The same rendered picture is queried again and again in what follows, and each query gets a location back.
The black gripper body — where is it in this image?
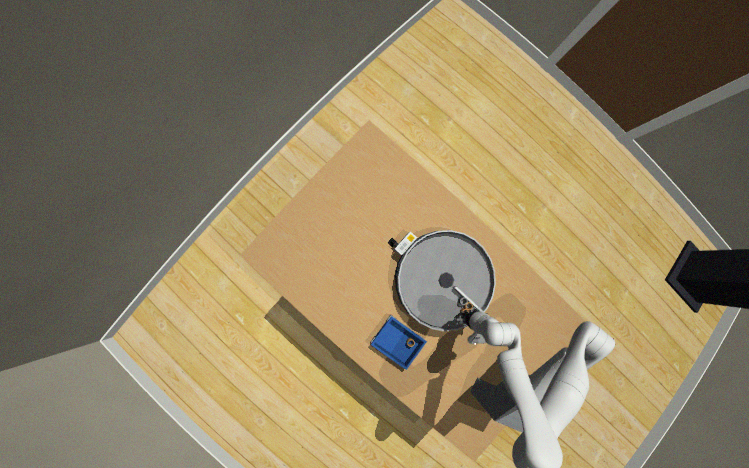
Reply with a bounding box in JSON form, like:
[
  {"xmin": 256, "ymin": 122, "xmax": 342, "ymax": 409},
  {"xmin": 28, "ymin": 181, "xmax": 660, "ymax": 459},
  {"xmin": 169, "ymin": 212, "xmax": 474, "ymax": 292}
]
[{"xmin": 463, "ymin": 310, "xmax": 480, "ymax": 329}]

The blue crate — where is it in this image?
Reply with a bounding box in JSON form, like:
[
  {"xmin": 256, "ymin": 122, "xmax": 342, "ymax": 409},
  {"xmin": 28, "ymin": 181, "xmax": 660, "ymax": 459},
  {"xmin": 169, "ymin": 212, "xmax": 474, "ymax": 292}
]
[{"xmin": 371, "ymin": 314, "xmax": 427, "ymax": 370}]

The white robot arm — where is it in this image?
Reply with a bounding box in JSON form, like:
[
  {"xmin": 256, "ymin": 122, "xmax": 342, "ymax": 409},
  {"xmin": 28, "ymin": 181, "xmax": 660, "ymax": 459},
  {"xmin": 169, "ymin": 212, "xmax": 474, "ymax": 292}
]
[{"xmin": 467, "ymin": 312, "xmax": 615, "ymax": 468}]

